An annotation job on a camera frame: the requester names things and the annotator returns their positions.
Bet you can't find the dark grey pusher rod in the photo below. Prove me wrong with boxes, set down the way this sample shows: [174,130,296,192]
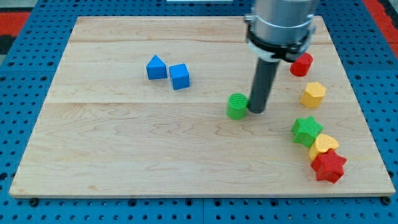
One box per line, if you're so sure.
[248,58,279,114]

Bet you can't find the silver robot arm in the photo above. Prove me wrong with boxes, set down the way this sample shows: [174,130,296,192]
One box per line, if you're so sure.
[244,0,319,63]

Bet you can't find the green star block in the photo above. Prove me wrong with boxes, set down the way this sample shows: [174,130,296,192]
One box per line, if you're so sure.
[292,116,323,148]

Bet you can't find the red star block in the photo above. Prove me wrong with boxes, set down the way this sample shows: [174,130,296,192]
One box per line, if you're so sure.
[311,149,347,184]

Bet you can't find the green cylinder block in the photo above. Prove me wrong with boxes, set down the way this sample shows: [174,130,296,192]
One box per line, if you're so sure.
[227,93,248,120]

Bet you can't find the blue cube block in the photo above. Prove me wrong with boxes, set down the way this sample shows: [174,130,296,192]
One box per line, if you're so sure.
[169,63,190,90]

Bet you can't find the light wooden board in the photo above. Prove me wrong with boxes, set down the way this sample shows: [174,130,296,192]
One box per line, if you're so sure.
[9,16,395,198]

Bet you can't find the blue triangle block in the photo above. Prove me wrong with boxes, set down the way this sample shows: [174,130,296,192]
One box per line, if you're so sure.
[146,55,167,80]

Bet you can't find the red cylinder block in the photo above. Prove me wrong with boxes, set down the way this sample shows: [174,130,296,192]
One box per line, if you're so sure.
[290,53,313,77]

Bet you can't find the yellow hexagon block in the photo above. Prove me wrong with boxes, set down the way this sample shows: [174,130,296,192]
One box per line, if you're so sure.
[300,82,326,108]

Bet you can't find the yellow heart block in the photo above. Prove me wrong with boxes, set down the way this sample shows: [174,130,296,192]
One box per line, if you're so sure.
[308,134,340,161]

